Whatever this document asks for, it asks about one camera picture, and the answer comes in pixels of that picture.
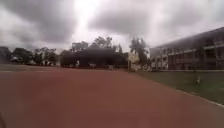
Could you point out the dark roofed shelter building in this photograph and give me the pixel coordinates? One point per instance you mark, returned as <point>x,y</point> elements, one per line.
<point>93,58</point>

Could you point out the tall tree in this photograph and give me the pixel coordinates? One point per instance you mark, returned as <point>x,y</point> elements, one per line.
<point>140,50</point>

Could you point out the long multi-storey building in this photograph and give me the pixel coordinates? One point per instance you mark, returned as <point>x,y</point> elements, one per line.
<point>193,51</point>

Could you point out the row of trees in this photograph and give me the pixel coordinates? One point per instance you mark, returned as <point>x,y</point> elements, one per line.
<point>30,55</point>

